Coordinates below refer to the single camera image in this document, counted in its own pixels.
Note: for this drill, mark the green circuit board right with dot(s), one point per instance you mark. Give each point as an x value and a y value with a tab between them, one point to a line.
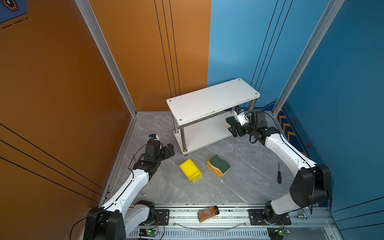
278	234

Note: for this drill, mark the aluminium front rail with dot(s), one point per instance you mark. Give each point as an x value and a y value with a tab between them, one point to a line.
237	222

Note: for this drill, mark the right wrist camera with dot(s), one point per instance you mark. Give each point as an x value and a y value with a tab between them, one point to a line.
241	116

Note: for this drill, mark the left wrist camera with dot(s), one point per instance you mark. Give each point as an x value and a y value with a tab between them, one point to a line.
154	137

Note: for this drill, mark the green circuit board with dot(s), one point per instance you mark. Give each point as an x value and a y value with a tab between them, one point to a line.
278	234
148	233

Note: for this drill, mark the green yellow sponge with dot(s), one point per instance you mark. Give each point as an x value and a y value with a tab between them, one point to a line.
219	163
231	122

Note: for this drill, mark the white two-tier metal shelf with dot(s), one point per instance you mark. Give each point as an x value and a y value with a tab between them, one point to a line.
200	116

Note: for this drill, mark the aluminium corner post left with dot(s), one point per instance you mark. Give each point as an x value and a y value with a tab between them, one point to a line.
101	42

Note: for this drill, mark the yellow sponge middle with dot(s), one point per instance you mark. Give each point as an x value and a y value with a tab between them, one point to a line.
194	176

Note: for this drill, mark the yellow sponge bottom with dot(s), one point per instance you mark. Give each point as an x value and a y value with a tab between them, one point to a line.
196	178

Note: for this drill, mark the aluminium corner post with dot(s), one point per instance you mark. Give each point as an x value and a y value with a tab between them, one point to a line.
101	42
318	34

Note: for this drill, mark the yellow sponge top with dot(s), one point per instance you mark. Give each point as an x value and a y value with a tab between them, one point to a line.
188	165

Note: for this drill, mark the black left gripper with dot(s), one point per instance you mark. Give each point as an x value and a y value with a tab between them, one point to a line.
167	154

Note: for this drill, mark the brown spice jar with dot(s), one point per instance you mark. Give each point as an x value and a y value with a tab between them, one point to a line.
208	213

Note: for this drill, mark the black-handled screwdriver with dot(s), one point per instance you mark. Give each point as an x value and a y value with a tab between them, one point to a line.
279	178

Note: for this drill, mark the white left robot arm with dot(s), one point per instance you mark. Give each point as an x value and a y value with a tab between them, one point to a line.
114	220

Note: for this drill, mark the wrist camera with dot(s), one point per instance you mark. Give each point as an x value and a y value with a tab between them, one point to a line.
241	116
154	137

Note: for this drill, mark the green circuit board left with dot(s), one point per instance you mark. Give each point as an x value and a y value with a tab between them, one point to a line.
148	233

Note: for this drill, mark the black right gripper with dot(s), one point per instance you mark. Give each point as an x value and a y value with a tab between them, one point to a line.
233	130

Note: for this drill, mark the aluminium corner post right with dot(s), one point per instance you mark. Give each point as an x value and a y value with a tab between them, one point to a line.
318	34

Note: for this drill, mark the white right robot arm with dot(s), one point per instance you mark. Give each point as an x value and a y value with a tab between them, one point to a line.
312	182

